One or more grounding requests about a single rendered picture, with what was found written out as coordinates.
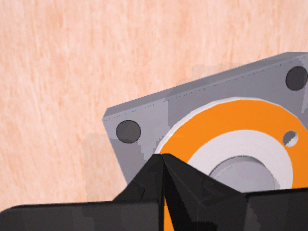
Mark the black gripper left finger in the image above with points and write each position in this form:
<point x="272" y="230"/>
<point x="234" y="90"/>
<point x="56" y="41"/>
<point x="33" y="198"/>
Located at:
<point x="140" y="206"/>

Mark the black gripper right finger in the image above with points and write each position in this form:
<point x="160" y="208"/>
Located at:
<point x="198" y="202"/>

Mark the orange and white round plate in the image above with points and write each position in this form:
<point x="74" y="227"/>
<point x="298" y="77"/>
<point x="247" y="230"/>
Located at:
<point x="239" y="126"/>

